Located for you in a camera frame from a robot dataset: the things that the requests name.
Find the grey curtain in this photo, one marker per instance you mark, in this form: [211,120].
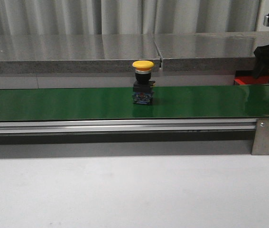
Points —
[71,17]

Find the left grey stone slab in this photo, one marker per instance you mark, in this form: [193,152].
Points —
[45,54]

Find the right grey stone slab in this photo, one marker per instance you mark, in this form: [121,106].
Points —
[227,51]

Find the grey stone slab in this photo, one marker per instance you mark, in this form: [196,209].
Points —
[45,54]
[227,51]

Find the aluminium conveyor frame rail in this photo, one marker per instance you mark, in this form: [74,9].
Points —
[127,125]

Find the red plastic bin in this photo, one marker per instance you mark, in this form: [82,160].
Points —
[250,80]

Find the steel conveyor support bracket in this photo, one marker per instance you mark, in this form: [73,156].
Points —
[261,138]

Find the green conveyor belt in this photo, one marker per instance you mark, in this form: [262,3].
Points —
[116,103]

